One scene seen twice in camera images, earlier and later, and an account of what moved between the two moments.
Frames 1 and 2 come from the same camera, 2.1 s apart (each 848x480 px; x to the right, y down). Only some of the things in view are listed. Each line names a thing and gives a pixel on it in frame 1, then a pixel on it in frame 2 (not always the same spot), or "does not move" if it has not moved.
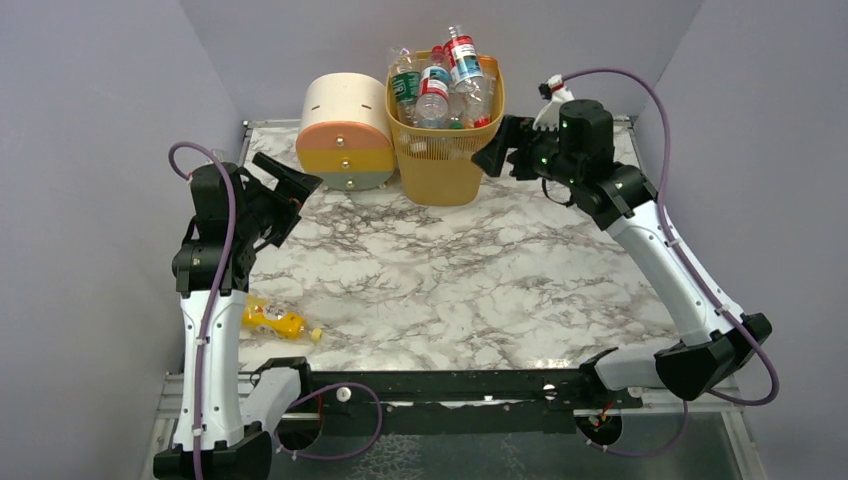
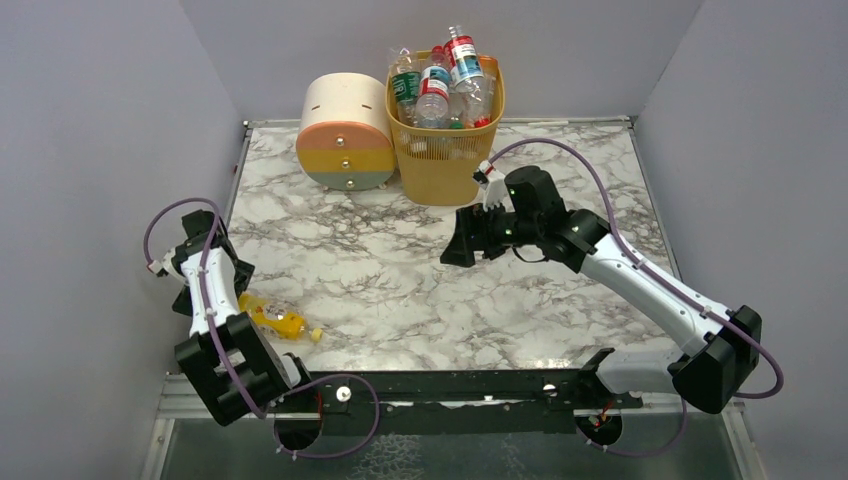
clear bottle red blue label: [465, 67] does not move
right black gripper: [515, 148] -> [477, 232]
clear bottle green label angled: [405, 83] does not move
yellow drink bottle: [277, 319] does not move
